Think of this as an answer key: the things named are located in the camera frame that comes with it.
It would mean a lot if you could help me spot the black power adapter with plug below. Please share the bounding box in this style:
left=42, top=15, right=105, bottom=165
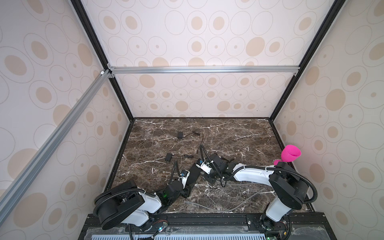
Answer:
left=165, top=153, right=197, bottom=163

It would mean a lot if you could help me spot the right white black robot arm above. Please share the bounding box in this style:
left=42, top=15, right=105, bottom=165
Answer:
left=196, top=154, right=318, bottom=229

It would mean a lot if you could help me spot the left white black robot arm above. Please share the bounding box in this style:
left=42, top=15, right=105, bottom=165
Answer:
left=93, top=176, right=197, bottom=230

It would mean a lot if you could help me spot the pink plastic goblet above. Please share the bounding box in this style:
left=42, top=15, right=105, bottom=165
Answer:
left=274, top=145, right=302, bottom=166

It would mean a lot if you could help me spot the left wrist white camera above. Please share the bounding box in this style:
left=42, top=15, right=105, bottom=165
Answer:
left=179, top=170, right=190, bottom=188

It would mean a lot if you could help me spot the small black adapter with cable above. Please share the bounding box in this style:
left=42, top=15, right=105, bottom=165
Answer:
left=177, top=131, right=205, bottom=153

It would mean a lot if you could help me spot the black front rail base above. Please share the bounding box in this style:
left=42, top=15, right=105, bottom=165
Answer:
left=79, top=213, right=336, bottom=240

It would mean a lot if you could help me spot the horizontal aluminium frame bar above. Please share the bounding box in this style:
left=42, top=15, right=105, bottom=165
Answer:
left=102, top=65, right=300, bottom=76

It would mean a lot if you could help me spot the left diagonal aluminium frame bar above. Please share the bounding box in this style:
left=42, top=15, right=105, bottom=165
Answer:
left=1, top=69, right=112, bottom=225

